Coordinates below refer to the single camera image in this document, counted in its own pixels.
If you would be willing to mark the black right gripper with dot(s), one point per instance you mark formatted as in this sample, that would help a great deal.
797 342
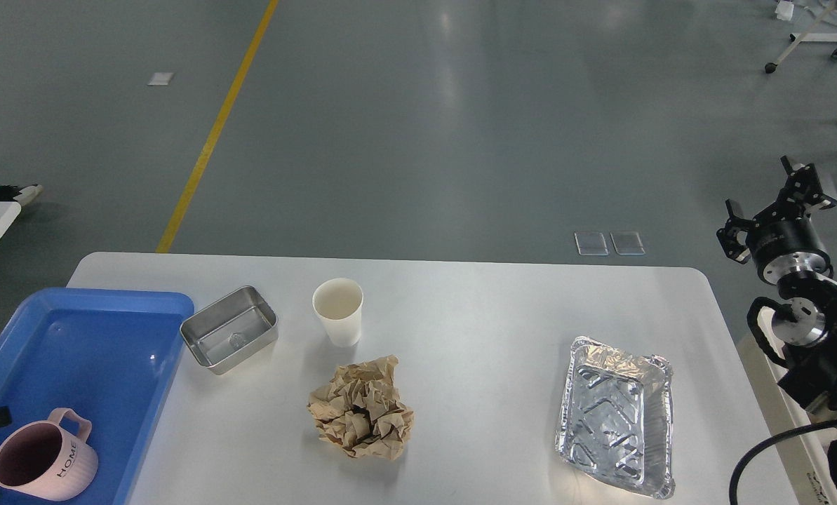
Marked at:
791 244

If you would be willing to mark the pink ribbed mug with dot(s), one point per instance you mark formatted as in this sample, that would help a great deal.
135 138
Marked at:
50 459

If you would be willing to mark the stainless steel rectangular container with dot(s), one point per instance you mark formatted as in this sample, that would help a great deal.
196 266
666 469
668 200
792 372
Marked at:
230 330

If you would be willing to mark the aluminium foil tray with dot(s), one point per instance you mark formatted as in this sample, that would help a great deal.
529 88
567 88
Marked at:
616 418

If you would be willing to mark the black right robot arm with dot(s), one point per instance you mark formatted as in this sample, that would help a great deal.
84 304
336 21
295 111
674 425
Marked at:
798 332

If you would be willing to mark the blue plastic tray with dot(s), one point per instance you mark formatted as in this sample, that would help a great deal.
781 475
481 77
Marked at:
110 355

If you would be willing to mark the clear floor plate right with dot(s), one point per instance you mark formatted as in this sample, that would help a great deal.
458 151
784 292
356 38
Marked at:
627 243

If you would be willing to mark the clear floor plate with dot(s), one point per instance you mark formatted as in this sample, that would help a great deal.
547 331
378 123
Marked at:
627 243
591 244

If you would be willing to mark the clear floor plate left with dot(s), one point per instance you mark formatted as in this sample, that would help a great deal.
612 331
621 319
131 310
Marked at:
591 244

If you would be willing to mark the white paper cup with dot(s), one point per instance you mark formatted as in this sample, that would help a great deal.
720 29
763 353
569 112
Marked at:
338 304

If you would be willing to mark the crumpled brown paper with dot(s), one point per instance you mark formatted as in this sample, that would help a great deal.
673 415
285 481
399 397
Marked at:
360 410

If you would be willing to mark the white paper scrap on floor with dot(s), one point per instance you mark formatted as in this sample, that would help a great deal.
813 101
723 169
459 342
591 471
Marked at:
160 79

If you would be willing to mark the white wheeled cart frame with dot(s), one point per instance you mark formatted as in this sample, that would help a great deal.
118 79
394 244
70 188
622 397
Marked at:
821 35

